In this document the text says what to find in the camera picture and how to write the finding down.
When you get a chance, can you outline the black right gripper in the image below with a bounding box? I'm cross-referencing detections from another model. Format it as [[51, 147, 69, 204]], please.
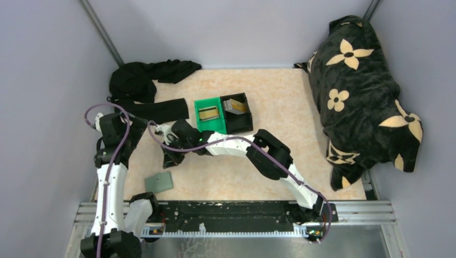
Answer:
[[161, 137, 193, 170]]

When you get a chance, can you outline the black cloth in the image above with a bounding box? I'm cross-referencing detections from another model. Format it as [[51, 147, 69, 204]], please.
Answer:
[[106, 59, 202, 124]]

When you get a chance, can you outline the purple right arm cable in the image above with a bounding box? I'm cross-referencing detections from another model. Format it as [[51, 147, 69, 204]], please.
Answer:
[[147, 120, 334, 244]]

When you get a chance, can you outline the gold credit card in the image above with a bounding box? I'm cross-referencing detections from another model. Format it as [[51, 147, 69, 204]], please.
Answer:
[[229, 99, 246, 114]]

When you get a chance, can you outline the green plastic bin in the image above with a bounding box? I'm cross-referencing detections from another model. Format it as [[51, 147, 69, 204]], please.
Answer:
[[194, 97, 227, 134]]

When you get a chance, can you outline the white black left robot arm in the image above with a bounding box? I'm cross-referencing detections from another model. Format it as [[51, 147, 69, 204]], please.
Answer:
[[80, 113, 161, 257]]

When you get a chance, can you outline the card stack in green bin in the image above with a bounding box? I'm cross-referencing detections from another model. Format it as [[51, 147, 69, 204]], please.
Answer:
[[198, 106, 220, 121]]

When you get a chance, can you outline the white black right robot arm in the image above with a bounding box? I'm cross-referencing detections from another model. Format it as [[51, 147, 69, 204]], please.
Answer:
[[148, 120, 325, 221]]

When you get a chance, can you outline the black floral blanket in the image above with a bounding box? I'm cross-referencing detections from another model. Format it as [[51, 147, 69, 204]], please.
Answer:
[[294, 15, 423, 191]]

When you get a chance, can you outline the aluminium frame rail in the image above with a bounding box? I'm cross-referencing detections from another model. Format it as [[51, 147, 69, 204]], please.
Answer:
[[73, 200, 397, 239]]

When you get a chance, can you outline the black plastic bin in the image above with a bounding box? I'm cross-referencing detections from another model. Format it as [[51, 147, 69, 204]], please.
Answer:
[[220, 92, 253, 134]]

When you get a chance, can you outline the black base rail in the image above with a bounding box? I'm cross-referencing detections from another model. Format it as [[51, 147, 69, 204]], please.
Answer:
[[147, 200, 338, 233]]

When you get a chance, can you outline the sage green card holder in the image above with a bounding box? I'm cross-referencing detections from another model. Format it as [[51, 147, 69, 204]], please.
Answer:
[[144, 171, 174, 194]]

